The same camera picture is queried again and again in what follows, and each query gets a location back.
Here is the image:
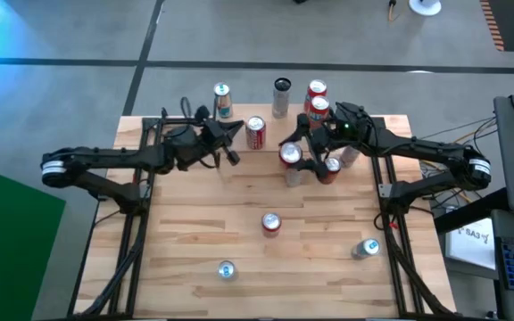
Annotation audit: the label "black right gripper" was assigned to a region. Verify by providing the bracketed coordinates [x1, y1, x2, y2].
[278, 101, 377, 184]

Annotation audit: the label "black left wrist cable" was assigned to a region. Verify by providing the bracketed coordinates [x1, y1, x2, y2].
[179, 95, 194, 120]

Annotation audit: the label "black diagonal beam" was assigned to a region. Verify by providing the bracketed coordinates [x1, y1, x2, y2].
[433, 186, 508, 235]

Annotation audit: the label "white Celsius slim can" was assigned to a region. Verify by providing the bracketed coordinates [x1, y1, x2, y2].
[339, 144, 361, 169]

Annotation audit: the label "slim Fanta can black lid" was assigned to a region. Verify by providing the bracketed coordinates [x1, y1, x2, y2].
[285, 167, 303, 188]

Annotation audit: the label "red-orange soda can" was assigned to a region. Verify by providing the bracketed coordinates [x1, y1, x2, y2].
[278, 141, 304, 169]

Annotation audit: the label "black aluminium extrusion frame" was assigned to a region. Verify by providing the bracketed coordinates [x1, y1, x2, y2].
[67, 106, 459, 321]

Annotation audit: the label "grey slim can black lid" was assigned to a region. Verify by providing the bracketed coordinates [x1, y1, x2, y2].
[271, 77, 293, 119]

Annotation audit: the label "wooden shelf black metal legs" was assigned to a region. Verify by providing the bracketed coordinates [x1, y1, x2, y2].
[210, 97, 335, 169]

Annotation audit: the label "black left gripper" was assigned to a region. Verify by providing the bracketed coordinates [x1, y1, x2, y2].
[162, 105, 245, 173]

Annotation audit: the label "red Fanta strawberry can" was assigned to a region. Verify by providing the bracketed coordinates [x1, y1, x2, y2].
[303, 78, 328, 103]
[305, 95, 331, 130]
[261, 211, 283, 239]

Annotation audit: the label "white round stand base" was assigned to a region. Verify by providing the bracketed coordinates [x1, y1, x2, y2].
[408, 0, 443, 17]

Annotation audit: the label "green floor mat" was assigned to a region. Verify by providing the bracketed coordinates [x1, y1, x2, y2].
[0, 163, 67, 321]

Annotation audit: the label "red Coca-Cola can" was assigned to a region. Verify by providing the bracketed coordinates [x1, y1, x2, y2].
[245, 115, 267, 151]

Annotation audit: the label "red black patterned can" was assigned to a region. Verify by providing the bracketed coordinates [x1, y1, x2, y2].
[318, 156, 343, 185]

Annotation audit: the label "long yellow cable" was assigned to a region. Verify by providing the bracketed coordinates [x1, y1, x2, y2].
[426, 119, 498, 204]

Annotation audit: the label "silver blue energy drink can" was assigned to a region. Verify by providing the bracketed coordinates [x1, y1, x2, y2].
[216, 259, 237, 281]
[350, 237, 382, 261]
[212, 81, 234, 119]

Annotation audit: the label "white paper sign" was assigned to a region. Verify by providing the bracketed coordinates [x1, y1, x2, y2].
[444, 217, 497, 271]

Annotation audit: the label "orange black striped strip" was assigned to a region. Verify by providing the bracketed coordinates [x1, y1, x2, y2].
[479, 0, 506, 53]

